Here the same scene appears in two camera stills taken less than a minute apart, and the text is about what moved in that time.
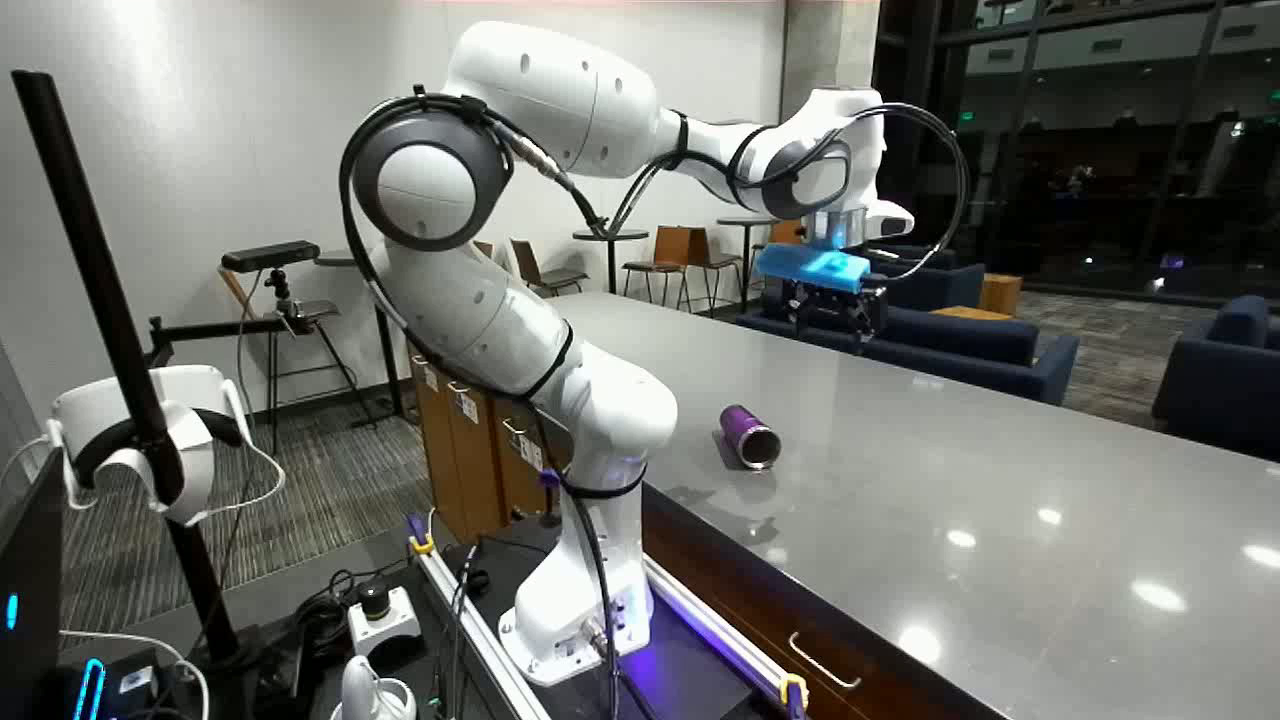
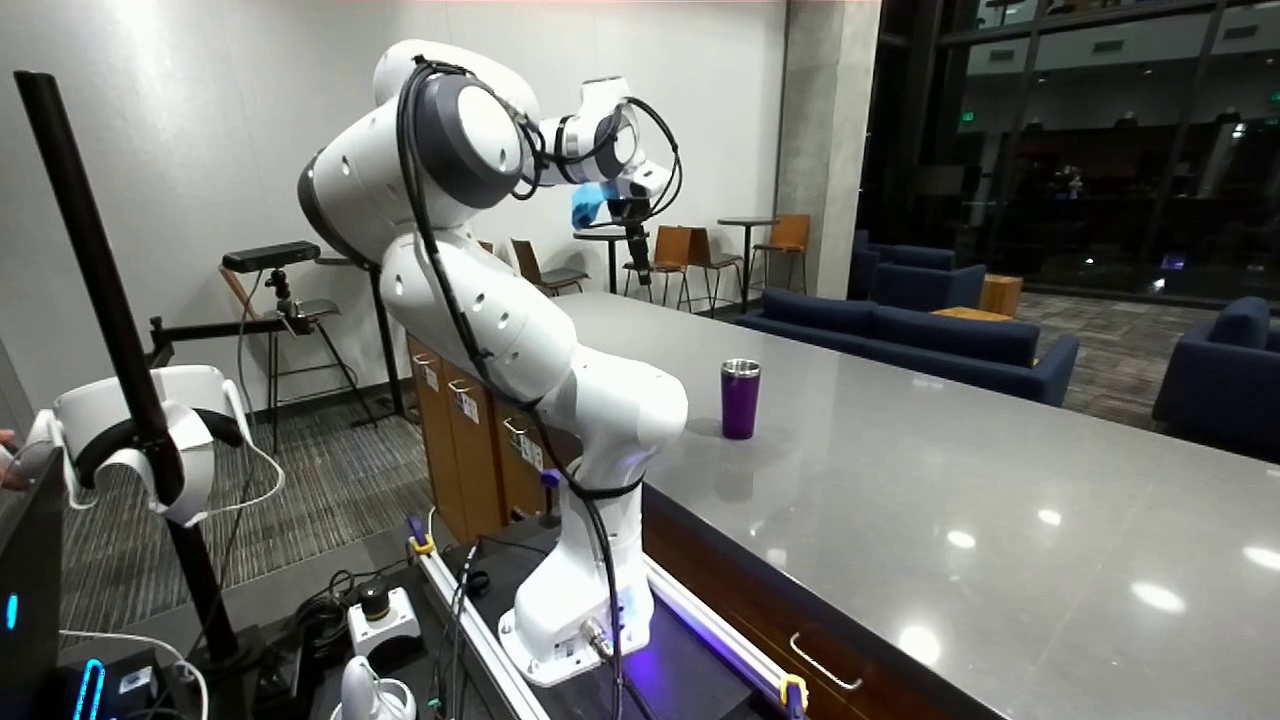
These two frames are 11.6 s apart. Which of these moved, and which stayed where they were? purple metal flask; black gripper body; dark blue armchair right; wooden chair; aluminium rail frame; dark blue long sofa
Moved: purple metal flask; black gripper body
Stayed: dark blue armchair right; aluminium rail frame; wooden chair; dark blue long sofa
